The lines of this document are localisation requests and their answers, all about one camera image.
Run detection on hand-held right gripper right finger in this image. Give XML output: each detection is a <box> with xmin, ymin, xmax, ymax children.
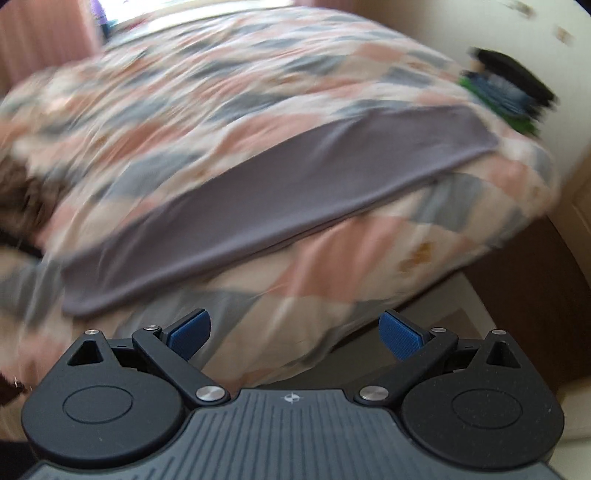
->
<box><xmin>355</xmin><ymin>310</ymin><xmax>522</xmax><ymax>408</ymax></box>

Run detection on checkered bear print quilt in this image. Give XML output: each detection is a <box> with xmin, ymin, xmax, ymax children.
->
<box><xmin>0</xmin><ymin>4</ymin><xmax>561</xmax><ymax>388</ymax></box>

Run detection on brown wooden bed frame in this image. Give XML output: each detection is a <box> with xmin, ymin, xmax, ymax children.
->
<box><xmin>323</xmin><ymin>215</ymin><xmax>589</xmax><ymax>416</ymax></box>

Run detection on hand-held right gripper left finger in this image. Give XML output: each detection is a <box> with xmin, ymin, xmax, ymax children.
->
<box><xmin>67</xmin><ymin>309</ymin><xmax>230</xmax><ymax>408</ymax></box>

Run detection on window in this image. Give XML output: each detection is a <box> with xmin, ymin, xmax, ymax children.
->
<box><xmin>99</xmin><ymin>0</ymin><xmax>296</xmax><ymax>24</ymax></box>

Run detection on blue folded garment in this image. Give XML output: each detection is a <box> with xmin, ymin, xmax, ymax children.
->
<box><xmin>464</xmin><ymin>71</ymin><xmax>536</xmax><ymax>116</ymax></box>

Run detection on wide pink curtain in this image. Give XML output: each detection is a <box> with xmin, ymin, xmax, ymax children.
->
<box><xmin>0</xmin><ymin>0</ymin><xmax>105</xmax><ymax>93</ymax></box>

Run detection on grey garment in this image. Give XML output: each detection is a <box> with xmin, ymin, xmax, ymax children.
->
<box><xmin>60</xmin><ymin>105</ymin><xmax>499</xmax><ymax>318</ymax></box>

